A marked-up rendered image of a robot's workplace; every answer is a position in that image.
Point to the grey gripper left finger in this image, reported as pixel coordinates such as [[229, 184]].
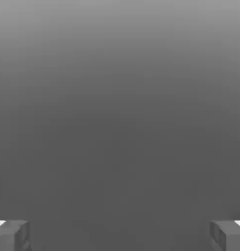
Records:
[[8, 237]]

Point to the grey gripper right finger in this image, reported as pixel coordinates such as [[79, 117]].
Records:
[[231, 237]]

